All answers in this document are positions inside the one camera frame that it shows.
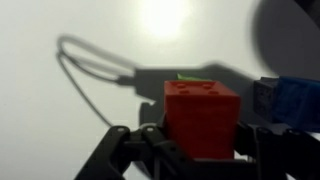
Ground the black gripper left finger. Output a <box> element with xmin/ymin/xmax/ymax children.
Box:
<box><xmin>74</xmin><ymin>114</ymin><xmax>202</xmax><ymax>180</ymax></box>

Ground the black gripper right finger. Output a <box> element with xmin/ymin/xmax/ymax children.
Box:
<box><xmin>234</xmin><ymin>122</ymin><xmax>320</xmax><ymax>180</ymax></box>

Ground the orange cube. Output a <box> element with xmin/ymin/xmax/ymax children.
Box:
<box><xmin>162</xmin><ymin>79</ymin><xmax>242</xmax><ymax>161</ymax></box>

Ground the blue cube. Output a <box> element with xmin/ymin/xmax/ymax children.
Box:
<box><xmin>272</xmin><ymin>75</ymin><xmax>320</xmax><ymax>133</ymax></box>

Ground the grey cube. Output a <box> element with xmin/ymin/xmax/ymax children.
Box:
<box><xmin>252</xmin><ymin>76</ymin><xmax>280</xmax><ymax>122</ymax></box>

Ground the green cube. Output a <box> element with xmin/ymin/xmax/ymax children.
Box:
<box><xmin>176</xmin><ymin>72</ymin><xmax>213</xmax><ymax>82</ymax></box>

